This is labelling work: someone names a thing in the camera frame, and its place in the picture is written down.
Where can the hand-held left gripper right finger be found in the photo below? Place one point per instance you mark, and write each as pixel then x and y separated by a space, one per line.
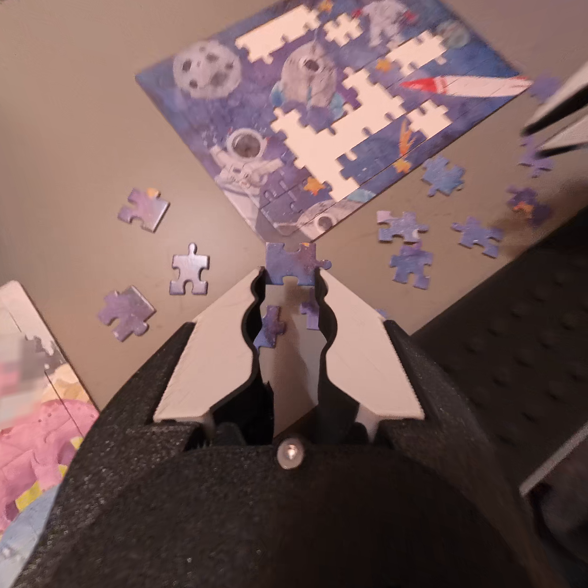
pixel 372 363

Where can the blue jigsaw piece orange mark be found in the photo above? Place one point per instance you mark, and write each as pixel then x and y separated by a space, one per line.
pixel 528 204

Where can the space jigsaw puzzle board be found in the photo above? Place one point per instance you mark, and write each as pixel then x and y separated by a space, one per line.
pixel 206 119

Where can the blue jigsaw piece orange corner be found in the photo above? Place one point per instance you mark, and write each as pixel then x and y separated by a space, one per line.
pixel 144 209

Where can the colourful jigsaw puzzle board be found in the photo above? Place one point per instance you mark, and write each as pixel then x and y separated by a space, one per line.
pixel 46 459

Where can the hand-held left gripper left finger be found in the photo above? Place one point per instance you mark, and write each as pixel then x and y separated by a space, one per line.
pixel 206 363

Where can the blue jigsaw puzzle piece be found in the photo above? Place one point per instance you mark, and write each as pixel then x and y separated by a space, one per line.
pixel 544 87
pixel 126 312
pixel 443 174
pixel 535 154
pixel 402 225
pixel 271 326
pixel 312 312
pixel 296 264
pixel 190 275
pixel 382 313
pixel 477 236
pixel 411 264

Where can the beige desk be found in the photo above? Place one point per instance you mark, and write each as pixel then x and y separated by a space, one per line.
pixel 69 115

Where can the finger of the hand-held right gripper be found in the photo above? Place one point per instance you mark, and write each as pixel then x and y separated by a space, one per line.
pixel 565 101
pixel 569 138

